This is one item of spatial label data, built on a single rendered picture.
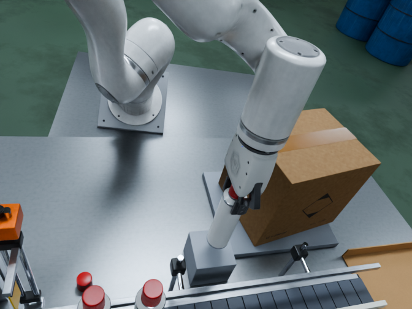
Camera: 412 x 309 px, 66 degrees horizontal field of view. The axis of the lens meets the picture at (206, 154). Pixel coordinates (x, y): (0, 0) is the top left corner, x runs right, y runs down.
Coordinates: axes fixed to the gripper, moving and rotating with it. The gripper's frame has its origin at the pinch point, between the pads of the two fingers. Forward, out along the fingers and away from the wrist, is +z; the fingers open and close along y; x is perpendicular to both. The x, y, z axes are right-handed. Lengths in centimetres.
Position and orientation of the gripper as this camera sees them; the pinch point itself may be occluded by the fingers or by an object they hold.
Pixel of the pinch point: (235, 195)
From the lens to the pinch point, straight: 64.5
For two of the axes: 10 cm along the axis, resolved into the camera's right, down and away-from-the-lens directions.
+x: 9.5, -0.1, 3.0
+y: 2.2, 7.0, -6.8
